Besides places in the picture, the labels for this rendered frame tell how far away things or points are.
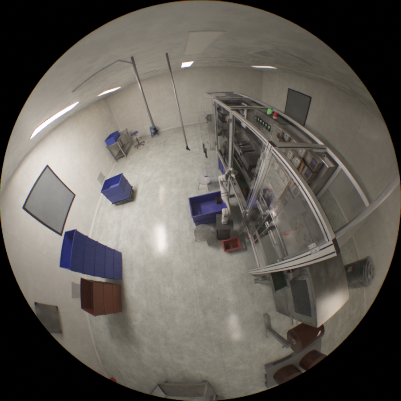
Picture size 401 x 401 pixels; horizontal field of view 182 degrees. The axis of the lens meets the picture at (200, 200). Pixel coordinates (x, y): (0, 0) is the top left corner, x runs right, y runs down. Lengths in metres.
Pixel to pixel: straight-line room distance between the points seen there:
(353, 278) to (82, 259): 4.41
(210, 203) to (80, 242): 2.35
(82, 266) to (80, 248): 0.26
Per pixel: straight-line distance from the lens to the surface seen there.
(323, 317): 1.64
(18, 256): 3.26
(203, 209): 2.31
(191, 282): 2.26
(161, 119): 6.29
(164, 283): 2.40
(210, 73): 6.12
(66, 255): 2.53
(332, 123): 4.38
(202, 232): 2.10
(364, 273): 2.91
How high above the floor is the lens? 2.21
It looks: 55 degrees down
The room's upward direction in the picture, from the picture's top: 12 degrees counter-clockwise
